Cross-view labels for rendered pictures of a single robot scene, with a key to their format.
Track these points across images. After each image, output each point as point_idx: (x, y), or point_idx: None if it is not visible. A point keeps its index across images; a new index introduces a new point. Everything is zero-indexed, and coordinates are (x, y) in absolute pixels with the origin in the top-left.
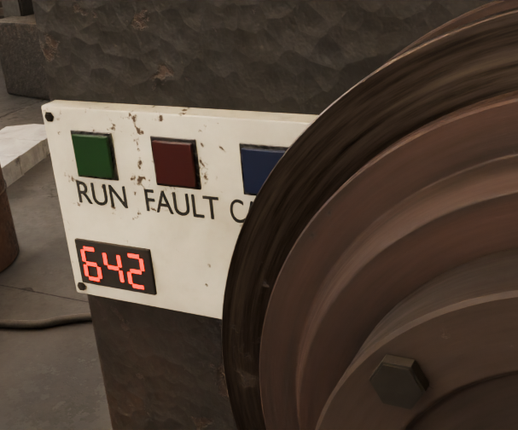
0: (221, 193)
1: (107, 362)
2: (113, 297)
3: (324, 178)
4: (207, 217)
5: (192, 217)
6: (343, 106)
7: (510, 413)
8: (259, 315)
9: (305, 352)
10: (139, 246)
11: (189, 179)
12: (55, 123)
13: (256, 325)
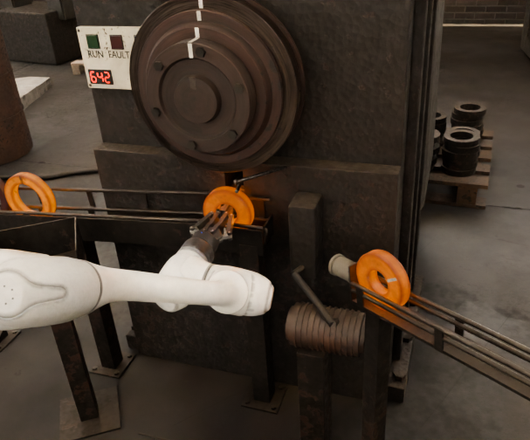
0: (129, 50)
1: (99, 113)
2: (100, 87)
3: (147, 34)
4: (127, 58)
5: (122, 58)
6: (149, 17)
7: (178, 71)
8: (137, 70)
9: (146, 72)
10: (107, 69)
11: (120, 46)
12: (80, 32)
13: (137, 72)
